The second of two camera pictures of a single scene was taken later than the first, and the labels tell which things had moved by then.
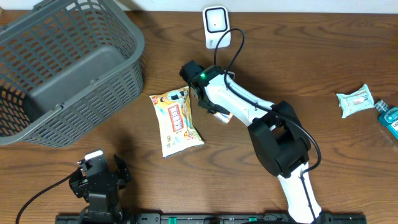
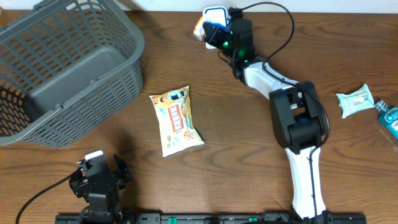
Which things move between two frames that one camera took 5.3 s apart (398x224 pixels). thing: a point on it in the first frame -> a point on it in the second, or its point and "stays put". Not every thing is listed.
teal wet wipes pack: x=353 y=102 stays put
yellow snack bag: x=178 y=132 stays put
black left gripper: x=81 y=180 stays put
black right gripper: x=220 y=109 -> x=217 y=28
